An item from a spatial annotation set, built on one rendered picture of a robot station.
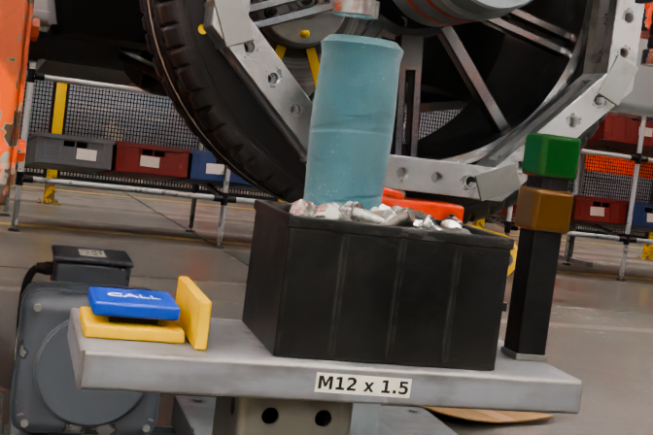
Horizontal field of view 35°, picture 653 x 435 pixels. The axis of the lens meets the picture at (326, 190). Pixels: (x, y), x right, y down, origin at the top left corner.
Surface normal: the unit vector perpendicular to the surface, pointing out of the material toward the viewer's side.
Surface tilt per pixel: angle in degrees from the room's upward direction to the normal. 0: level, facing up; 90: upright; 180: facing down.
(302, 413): 90
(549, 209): 90
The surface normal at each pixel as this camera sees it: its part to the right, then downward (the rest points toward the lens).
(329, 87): -0.65, -0.08
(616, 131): 0.34, -0.02
